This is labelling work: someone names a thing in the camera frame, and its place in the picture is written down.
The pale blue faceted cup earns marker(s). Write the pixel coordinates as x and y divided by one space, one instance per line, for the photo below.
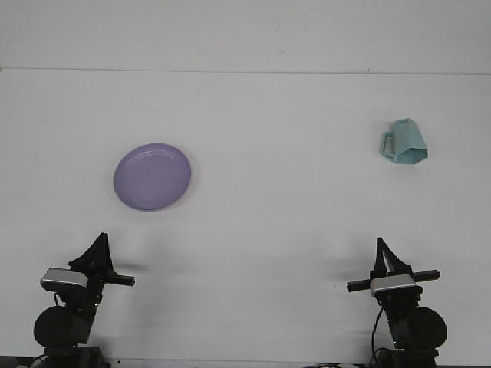
408 142

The pale purple round plate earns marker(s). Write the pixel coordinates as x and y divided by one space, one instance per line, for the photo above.
151 178

